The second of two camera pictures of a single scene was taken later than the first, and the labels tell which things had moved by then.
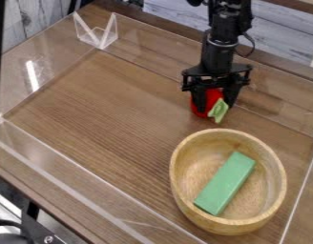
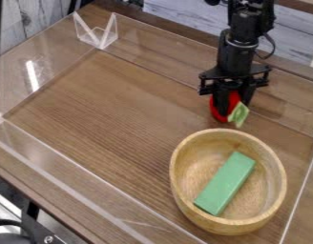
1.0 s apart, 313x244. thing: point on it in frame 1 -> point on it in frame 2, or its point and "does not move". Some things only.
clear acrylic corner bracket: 97,37 does not move
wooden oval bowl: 257,201 does not move
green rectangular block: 223,183 does not move
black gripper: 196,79 -> 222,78
